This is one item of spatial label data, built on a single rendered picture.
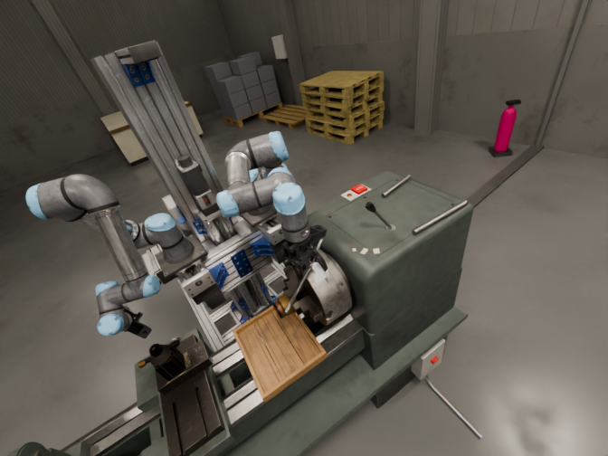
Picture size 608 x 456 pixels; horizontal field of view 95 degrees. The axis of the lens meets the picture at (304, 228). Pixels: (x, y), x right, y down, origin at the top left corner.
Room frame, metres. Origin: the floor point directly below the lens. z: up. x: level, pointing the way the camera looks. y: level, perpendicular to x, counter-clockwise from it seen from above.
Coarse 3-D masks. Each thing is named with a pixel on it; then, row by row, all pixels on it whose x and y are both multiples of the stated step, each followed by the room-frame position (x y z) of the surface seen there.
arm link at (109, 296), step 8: (96, 288) 0.79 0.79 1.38; (104, 288) 0.79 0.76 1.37; (112, 288) 0.79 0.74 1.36; (120, 288) 0.78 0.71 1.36; (96, 296) 0.77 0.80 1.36; (104, 296) 0.76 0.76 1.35; (112, 296) 0.76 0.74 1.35; (120, 296) 0.76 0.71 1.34; (104, 304) 0.74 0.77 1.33; (112, 304) 0.75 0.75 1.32; (120, 304) 0.76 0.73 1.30; (104, 312) 0.72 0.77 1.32
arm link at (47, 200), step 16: (32, 192) 0.91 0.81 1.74; (48, 192) 0.90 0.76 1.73; (64, 192) 0.89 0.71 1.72; (32, 208) 0.88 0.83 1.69; (48, 208) 0.88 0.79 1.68; (64, 208) 0.88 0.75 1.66; (80, 208) 0.90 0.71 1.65; (96, 224) 0.99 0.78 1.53; (128, 224) 1.11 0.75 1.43; (144, 240) 1.10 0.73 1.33
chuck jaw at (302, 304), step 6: (300, 300) 0.72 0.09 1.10; (306, 300) 0.72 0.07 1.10; (312, 300) 0.71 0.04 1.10; (294, 306) 0.71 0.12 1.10; (300, 306) 0.70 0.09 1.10; (306, 306) 0.69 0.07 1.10; (312, 306) 0.68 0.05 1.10; (300, 312) 0.69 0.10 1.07; (306, 312) 0.67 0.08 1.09; (312, 312) 0.65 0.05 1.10; (318, 312) 0.65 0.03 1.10; (330, 312) 0.64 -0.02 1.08; (318, 318) 0.64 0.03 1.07
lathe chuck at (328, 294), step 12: (300, 276) 0.77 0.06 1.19; (312, 276) 0.72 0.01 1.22; (312, 288) 0.69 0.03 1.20; (324, 288) 0.68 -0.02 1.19; (336, 288) 0.68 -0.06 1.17; (324, 300) 0.65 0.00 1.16; (336, 300) 0.66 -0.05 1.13; (324, 312) 0.64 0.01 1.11; (336, 312) 0.64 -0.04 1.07; (324, 324) 0.67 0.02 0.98
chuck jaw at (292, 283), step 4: (284, 268) 0.84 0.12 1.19; (288, 268) 0.82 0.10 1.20; (292, 268) 0.81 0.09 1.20; (284, 272) 0.83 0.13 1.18; (288, 272) 0.80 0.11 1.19; (292, 272) 0.80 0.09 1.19; (296, 272) 0.80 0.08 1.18; (288, 276) 0.79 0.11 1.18; (292, 276) 0.79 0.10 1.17; (296, 276) 0.80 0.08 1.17; (284, 280) 0.80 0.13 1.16; (288, 280) 0.78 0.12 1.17; (292, 280) 0.78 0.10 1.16; (296, 280) 0.79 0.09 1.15; (288, 284) 0.77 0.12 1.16; (292, 284) 0.77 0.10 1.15; (296, 284) 0.78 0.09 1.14; (284, 288) 0.79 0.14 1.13; (288, 288) 0.77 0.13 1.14; (292, 288) 0.77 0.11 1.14; (296, 288) 0.77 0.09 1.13; (284, 292) 0.77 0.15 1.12; (288, 292) 0.75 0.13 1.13; (292, 292) 0.76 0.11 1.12; (288, 296) 0.75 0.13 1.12
